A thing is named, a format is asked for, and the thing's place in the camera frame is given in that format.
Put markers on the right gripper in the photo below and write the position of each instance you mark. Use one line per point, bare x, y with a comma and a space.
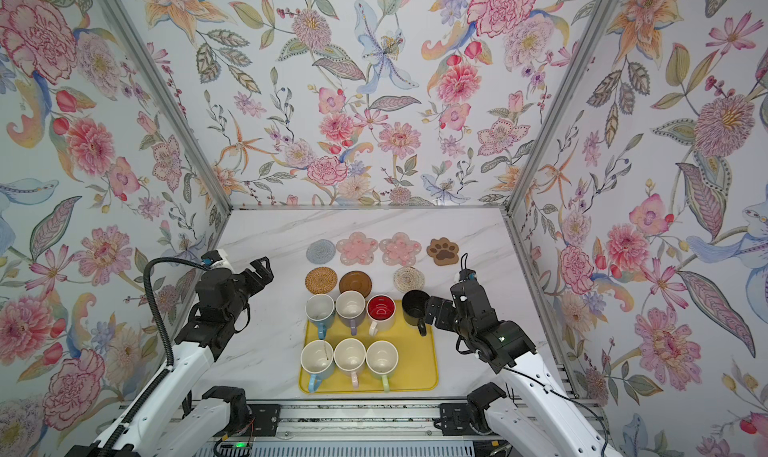
443, 312

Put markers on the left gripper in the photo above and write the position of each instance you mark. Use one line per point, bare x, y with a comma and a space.
250, 279

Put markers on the colourful woven round coaster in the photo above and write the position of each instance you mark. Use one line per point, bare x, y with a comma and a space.
407, 279

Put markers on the cork paw print coaster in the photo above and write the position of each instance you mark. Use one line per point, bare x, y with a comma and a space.
443, 252

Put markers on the woven rattan round coaster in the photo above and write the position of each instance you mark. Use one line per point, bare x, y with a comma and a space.
321, 280

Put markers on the grey round coaster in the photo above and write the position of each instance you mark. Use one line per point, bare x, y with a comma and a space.
321, 252

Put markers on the brown wooden round coaster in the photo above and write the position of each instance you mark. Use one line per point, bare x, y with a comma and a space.
356, 281

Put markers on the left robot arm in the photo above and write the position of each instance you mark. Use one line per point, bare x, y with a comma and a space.
162, 421

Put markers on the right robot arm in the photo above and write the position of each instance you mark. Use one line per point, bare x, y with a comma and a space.
528, 409

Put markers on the pink flower coaster right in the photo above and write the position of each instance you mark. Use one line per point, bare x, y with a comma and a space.
400, 250

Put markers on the pink flower coaster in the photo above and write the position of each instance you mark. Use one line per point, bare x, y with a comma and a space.
357, 249
400, 250

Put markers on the pink flower coaster left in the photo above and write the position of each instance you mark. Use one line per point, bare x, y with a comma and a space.
357, 249

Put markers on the black mug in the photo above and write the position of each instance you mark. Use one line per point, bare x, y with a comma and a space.
414, 304

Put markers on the red interior white mug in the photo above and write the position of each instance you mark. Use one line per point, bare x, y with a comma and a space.
381, 310

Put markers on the yellow tray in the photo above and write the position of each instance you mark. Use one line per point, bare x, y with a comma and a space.
417, 369

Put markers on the purple mug back row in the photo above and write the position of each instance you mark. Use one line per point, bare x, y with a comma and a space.
350, 308

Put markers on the blue mug back row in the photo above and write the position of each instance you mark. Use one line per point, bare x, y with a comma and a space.
320, 312

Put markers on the green handle mug front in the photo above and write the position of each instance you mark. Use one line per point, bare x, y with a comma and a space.
382, 359

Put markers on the pink handle mug front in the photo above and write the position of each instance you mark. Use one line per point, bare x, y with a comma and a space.
350, 358

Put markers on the blue handle mug front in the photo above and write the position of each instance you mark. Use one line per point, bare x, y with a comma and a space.
317, 360

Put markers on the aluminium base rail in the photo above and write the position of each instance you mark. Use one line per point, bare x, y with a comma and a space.
353, 419

